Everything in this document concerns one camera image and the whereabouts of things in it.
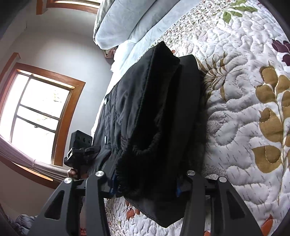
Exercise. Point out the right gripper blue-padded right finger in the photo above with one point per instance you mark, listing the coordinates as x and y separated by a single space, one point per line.
229 213

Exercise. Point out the wood-framed side window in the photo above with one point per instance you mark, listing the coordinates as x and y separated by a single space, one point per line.
37 108

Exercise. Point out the pile of clothes by bed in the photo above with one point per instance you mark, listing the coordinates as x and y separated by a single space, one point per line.
109 53

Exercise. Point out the floral quilted bedspread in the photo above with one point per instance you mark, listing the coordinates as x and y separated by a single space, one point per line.
242 51

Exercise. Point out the folded light blue duvet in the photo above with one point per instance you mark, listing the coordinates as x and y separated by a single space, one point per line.
118 21

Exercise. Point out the grey beige curtain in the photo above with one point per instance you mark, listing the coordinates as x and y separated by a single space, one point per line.
10 153

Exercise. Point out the light blue bed sheet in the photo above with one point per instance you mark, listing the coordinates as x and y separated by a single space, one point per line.
129 52

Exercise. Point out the wood-framed back window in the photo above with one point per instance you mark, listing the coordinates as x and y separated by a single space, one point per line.
86 6

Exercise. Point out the person's left hand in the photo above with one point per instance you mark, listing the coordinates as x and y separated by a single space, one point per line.
72 173

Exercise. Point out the black padded pants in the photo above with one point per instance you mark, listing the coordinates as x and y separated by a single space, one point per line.
149 128

